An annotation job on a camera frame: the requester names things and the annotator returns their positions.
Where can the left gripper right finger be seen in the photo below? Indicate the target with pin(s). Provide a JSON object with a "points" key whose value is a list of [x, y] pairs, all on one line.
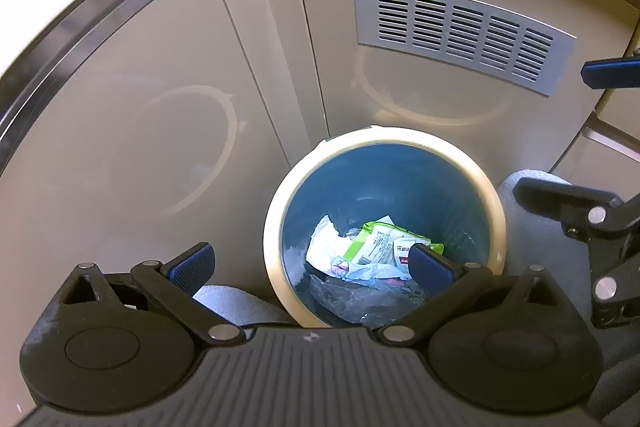
{"points": [[449, 289]]}

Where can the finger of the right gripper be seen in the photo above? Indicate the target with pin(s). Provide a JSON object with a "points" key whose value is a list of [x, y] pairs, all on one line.
{"points": [[567, 204], [613, 73]]}

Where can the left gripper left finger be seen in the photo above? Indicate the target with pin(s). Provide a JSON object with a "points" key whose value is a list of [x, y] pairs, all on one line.
{"points": [[170, 288]]}

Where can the green snack packet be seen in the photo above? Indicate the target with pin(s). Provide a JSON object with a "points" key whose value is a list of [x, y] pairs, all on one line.
{"points": [[384, 242]]}

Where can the clear plastic wrap trash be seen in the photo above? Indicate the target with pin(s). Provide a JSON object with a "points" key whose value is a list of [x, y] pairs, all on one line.
{"points": [[371, 303]]}

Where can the white paper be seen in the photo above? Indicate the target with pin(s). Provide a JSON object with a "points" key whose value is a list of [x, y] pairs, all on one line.
{"points": [[327, 250]]}

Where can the cream rim blue trash bin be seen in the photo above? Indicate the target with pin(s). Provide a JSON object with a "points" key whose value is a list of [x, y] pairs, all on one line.
{"points": [[423, 183]]}

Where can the white slipper foot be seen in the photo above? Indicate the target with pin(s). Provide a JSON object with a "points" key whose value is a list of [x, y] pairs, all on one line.
{"points": [[240, 307]]}

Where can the silver cabinet vent grille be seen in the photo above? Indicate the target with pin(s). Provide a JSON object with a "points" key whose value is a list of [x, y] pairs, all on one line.
{"points": [[471, 34]]}

